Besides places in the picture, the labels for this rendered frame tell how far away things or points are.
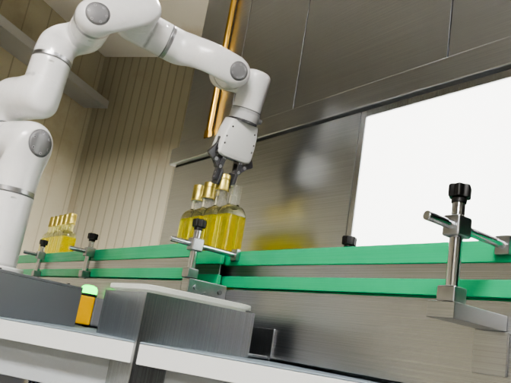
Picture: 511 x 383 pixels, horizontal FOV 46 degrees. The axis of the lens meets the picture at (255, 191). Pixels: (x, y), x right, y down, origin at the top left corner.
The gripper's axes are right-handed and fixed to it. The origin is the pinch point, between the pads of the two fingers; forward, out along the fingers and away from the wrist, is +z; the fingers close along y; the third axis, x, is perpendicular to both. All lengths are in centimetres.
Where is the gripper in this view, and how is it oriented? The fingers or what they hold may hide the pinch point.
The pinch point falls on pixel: (223, 178)
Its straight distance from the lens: 155.0
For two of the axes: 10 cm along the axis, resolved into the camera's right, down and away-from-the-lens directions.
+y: -8.0, -2.7, -5.3
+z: -3.1, 9.5, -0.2
